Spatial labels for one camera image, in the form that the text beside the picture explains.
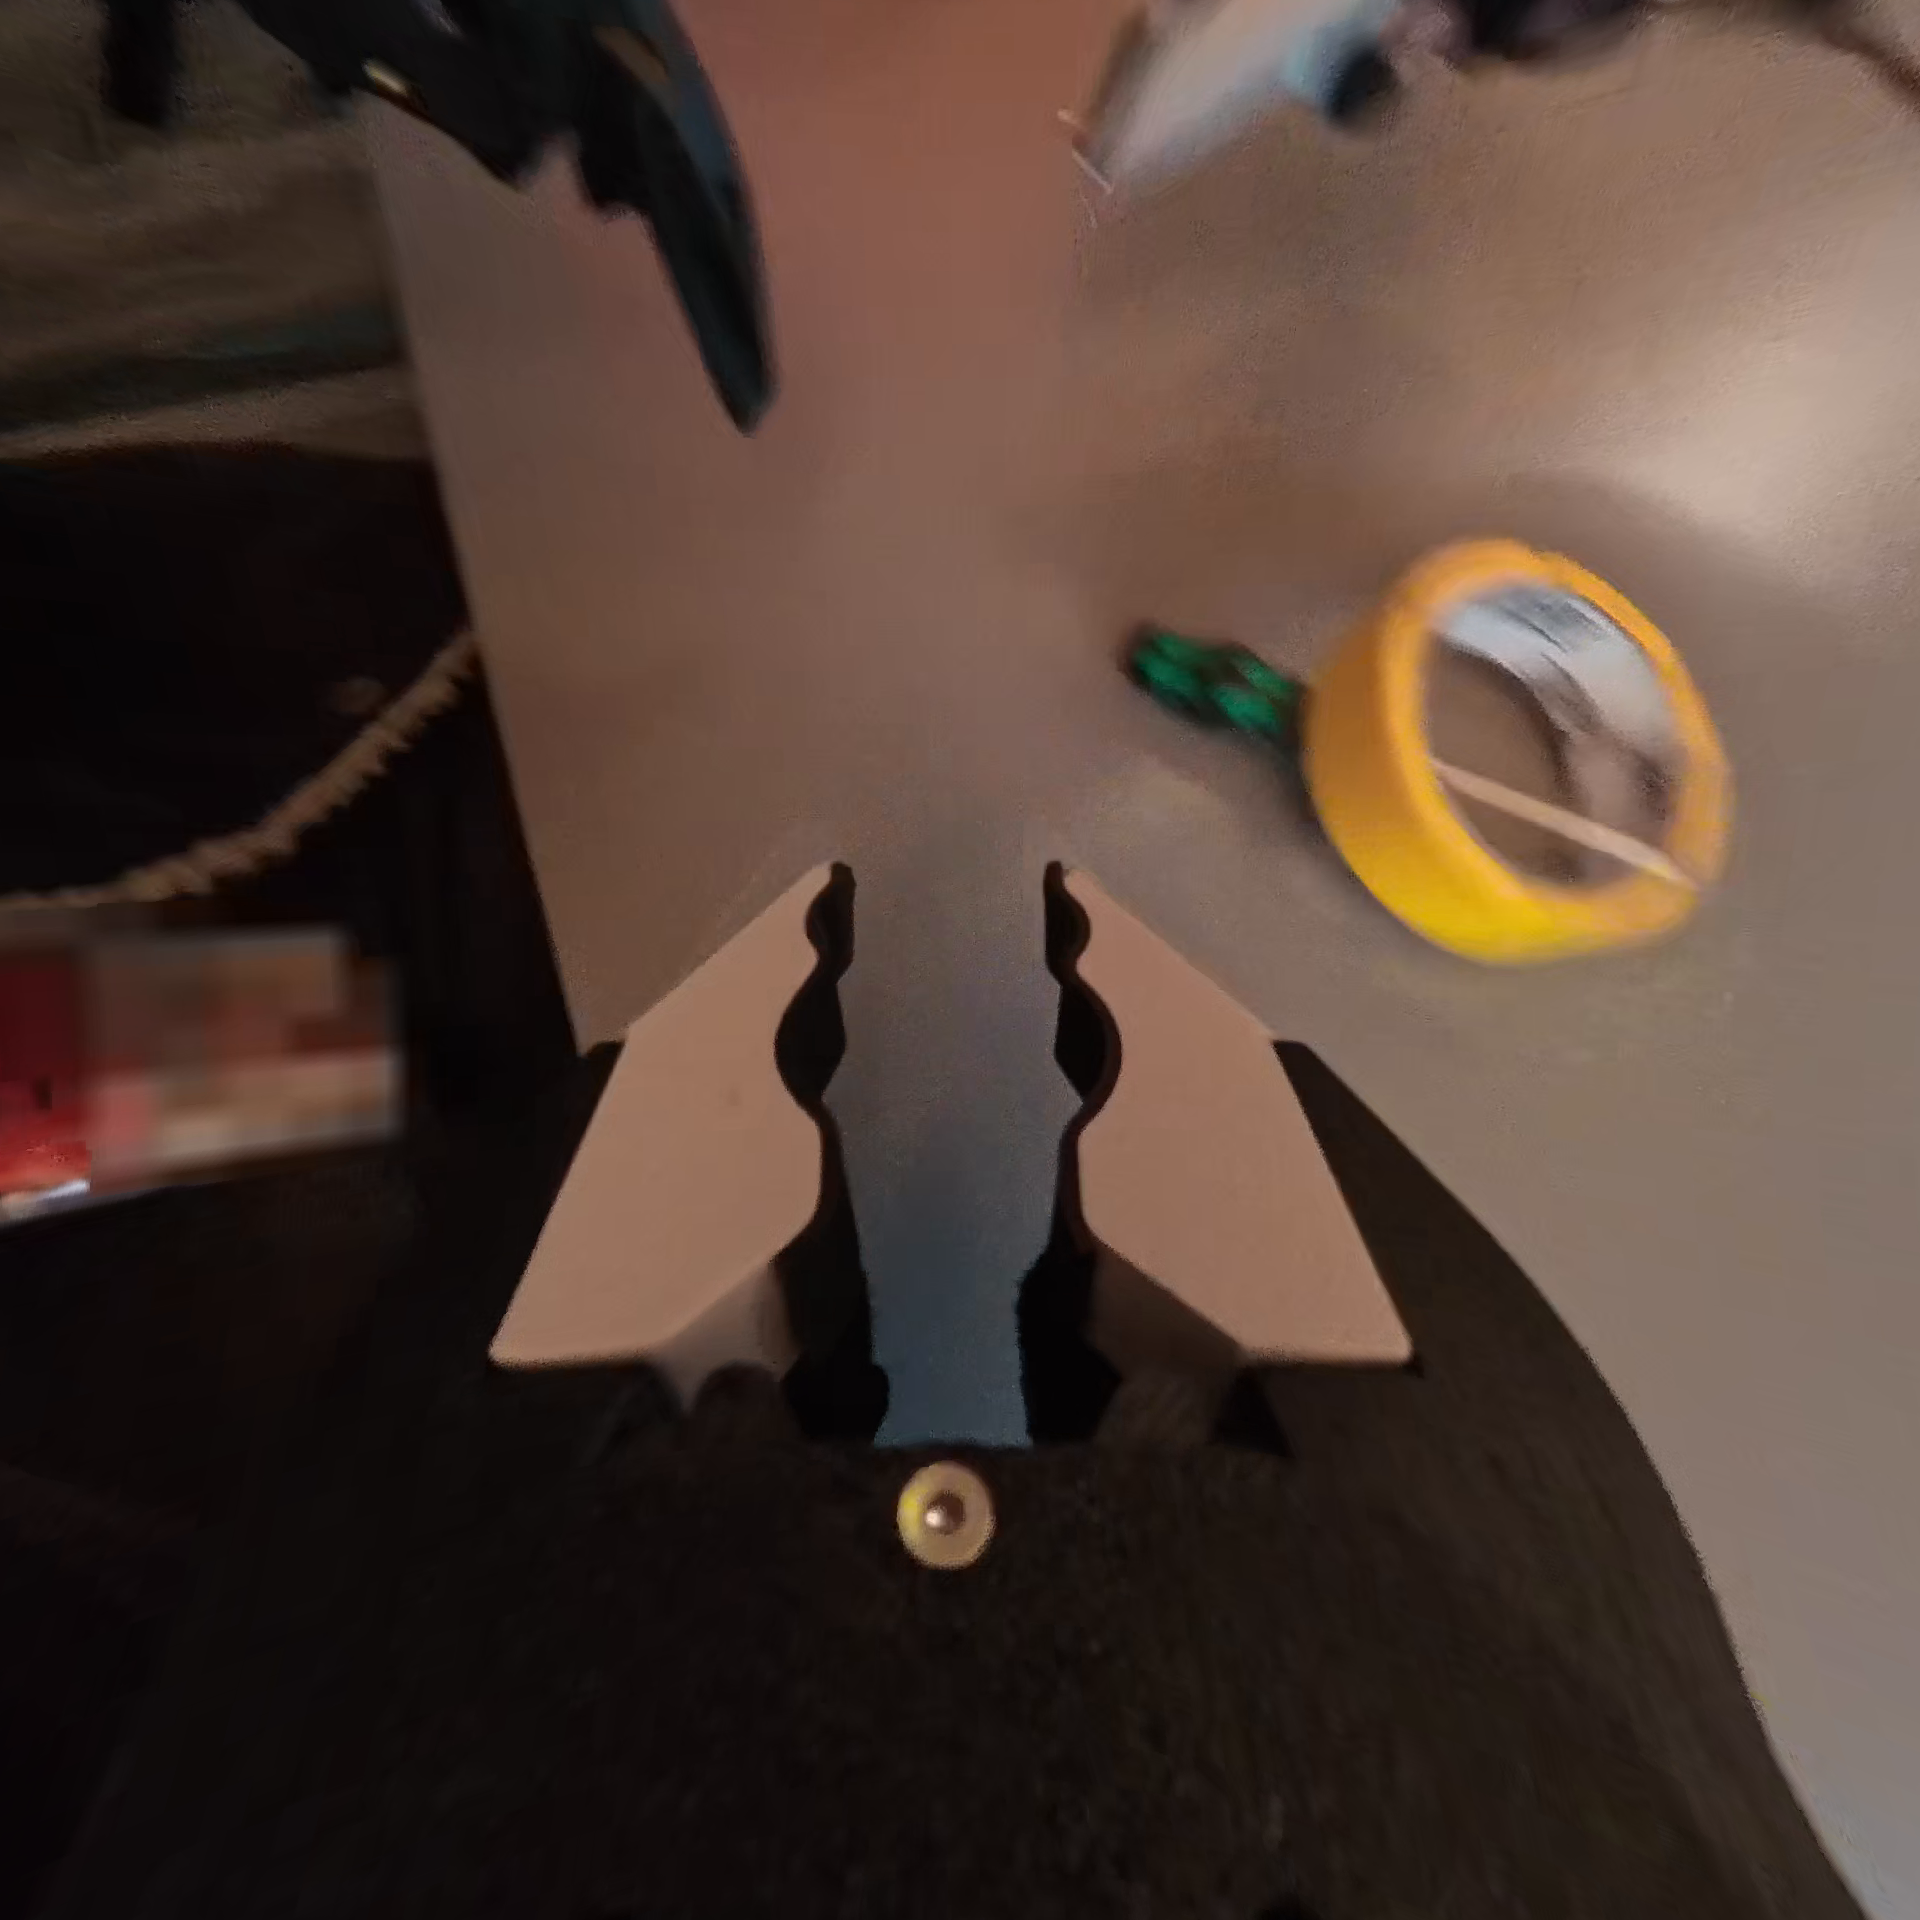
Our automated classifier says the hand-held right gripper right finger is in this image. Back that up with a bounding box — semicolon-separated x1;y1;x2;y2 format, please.
1016;862;1417;1447

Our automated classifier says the green handled screwdriver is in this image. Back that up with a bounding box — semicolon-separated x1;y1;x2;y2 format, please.
1122;618;1703;890

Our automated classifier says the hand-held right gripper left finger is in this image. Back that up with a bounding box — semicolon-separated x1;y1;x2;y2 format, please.
485;862;890;1447

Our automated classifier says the yellow masking tape roll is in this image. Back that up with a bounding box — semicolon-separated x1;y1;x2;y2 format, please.
1301;536;1738;967

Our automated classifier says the grey desk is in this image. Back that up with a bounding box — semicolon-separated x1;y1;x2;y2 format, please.
366;0;1920;1920

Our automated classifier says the olive grey cloth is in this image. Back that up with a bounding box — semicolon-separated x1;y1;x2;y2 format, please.
0;91;421;452

